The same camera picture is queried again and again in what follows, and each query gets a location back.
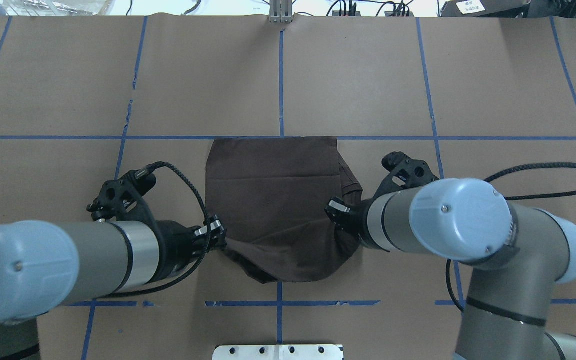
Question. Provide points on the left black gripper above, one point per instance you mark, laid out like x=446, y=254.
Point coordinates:
x=175, y=241

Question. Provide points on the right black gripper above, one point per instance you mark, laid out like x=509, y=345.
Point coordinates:
x=356, y=223

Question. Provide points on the dark brown t-shirt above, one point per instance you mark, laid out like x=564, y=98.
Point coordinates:
x=270, y=194

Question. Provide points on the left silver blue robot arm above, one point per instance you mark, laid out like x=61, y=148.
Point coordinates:
x=45, y=265

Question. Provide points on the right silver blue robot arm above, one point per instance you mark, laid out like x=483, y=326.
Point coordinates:
x=517, y=254

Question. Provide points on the black orange connector strip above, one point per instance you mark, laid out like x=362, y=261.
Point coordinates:
x=371, y=9

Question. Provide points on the black box with label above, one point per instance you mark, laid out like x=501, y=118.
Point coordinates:
x=484, y=9

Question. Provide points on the clear plastic bag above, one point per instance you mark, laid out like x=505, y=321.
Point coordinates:
x=57, y=7

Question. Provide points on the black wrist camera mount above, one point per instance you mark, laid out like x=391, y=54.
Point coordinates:
x=403, y=173

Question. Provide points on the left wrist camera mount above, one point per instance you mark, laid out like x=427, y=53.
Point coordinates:
x=122, y=198

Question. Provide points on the white pedestal column base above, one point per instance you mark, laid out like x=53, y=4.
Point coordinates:
x=279, y=352

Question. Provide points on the aluminium frame post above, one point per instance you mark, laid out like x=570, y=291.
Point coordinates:
x=280, y=11

